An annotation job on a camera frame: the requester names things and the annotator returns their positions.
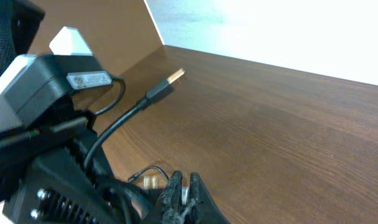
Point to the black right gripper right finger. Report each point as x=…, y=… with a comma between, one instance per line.
x=205, y=210

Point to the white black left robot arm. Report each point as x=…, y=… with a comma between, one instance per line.
x=19, y=23

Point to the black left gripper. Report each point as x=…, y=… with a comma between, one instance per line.
x=42, y=178

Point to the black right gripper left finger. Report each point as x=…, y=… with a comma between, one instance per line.
x=168, y=207

